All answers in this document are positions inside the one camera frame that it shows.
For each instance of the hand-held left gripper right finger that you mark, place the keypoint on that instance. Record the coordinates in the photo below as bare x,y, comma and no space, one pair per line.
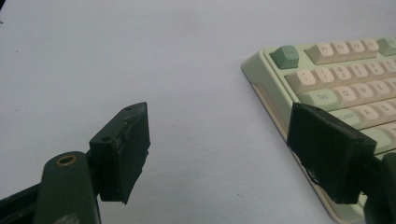
330,155

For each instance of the green and cream keyboard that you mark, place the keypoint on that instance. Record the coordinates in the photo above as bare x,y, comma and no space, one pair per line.
339,77

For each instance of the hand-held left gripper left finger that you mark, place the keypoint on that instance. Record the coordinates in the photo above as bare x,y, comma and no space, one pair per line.
124,155

